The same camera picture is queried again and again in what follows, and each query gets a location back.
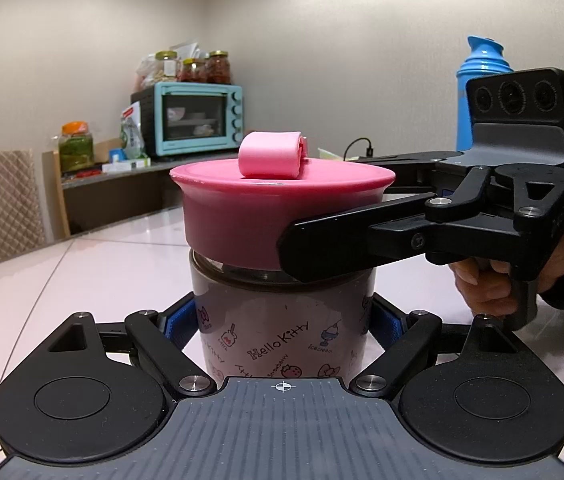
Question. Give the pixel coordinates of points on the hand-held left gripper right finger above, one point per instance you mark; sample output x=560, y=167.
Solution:
x=387, y=324

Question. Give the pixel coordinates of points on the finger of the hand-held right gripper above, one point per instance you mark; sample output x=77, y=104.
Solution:
x=337, y=242
x=412, y=157

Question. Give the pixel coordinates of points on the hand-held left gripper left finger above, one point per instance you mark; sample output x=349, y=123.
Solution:
x=181, y=321

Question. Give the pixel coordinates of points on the pink bottle cap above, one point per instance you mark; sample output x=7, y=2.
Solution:
x=262, y=210

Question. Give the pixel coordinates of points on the pink printed bottle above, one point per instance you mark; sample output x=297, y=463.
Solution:
x=282, y=330

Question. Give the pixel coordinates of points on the person's right hand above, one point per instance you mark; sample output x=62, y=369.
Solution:
x=482, y=290

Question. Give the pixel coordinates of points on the blue thermos flask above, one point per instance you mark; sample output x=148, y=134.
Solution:
x=472, y=100

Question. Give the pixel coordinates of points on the green wipes packet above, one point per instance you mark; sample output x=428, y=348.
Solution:
x=334, y=155

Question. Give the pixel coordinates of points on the wooden side table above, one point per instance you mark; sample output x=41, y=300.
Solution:
x=121, y=200

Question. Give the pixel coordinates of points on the small flat boxes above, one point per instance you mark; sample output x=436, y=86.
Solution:
x=124, y=165

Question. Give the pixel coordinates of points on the teal toaster oven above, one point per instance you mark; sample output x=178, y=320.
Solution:
x=186, y=120

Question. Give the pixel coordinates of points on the white green packet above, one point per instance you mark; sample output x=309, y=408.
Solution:
x=132, y=132

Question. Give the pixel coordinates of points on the orange lid pickle jar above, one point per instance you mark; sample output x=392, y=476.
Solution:
x=76, y=150

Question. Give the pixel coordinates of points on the tall red content jar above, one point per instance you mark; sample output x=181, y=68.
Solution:
x=218, y=67

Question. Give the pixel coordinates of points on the small red content jar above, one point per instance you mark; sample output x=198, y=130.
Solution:
x=192, y=71

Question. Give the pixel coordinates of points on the white paper bags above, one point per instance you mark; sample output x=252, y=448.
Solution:
x=189, y=49

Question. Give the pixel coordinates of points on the yellow lid glass jar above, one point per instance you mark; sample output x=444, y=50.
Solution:
x=166, y=67

